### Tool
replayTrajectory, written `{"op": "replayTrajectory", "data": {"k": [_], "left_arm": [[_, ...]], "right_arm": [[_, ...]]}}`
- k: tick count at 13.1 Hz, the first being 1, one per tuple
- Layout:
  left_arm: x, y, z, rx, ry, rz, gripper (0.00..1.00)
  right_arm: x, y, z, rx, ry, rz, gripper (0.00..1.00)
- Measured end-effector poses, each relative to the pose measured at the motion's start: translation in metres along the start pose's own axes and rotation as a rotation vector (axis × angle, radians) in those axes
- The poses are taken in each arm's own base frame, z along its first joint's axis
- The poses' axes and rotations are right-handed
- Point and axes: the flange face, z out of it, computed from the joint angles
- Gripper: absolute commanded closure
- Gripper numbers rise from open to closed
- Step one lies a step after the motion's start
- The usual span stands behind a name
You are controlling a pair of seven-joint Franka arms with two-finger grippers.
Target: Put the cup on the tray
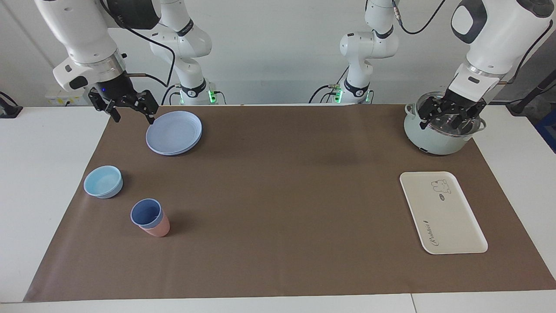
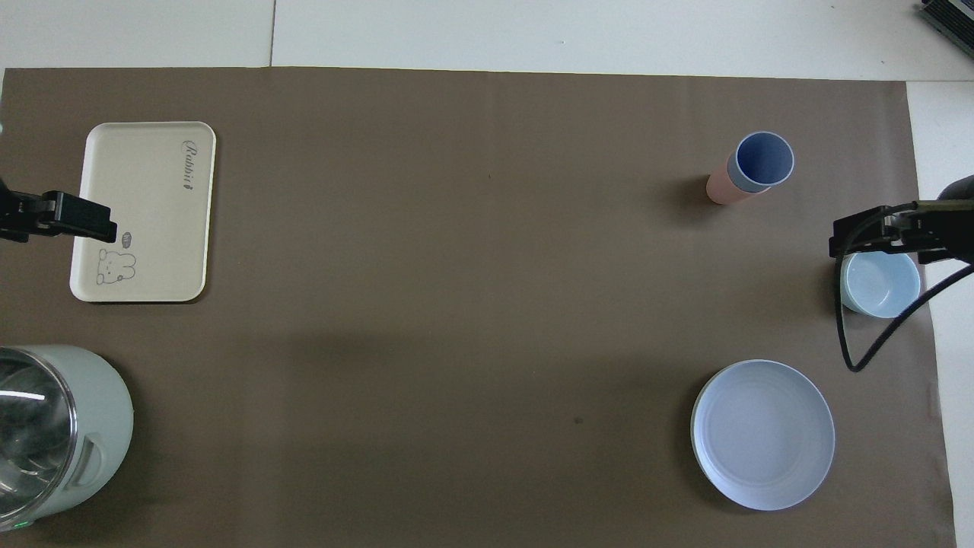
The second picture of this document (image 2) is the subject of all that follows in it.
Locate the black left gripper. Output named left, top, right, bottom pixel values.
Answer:
left=0, top=180, right=119, bottom=244

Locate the light blue bowl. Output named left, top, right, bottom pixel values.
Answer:
left=839, top=251, right=921, bottom=319

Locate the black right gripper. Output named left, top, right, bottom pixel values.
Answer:
left=829, top=199, right=974, bottom=266

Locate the blue ribbed cup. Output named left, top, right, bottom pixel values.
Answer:
left=727, top=132, right=795, bottom=194

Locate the brown paper table mat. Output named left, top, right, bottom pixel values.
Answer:
left=0, top=67, right=958, bottom=548

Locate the pale blue plate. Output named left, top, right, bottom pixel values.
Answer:
left=691, top=360, right=836, bottom=511

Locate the cream tray with rabbit print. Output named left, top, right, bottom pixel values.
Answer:
left=70, top=122, right=217, bottom=304

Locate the pink cup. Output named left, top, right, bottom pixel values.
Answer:
left=706, top=169, right=750, bottom=206

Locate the pale green cooking pot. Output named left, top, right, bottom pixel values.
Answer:
left=0, top=346, right=135, bottom=534

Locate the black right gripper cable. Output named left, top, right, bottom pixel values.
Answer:
left=834, top=202, right=974, bottom=373

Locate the dark ribbed device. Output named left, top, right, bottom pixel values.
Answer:
left=917, top=0, right=974, bottom=46

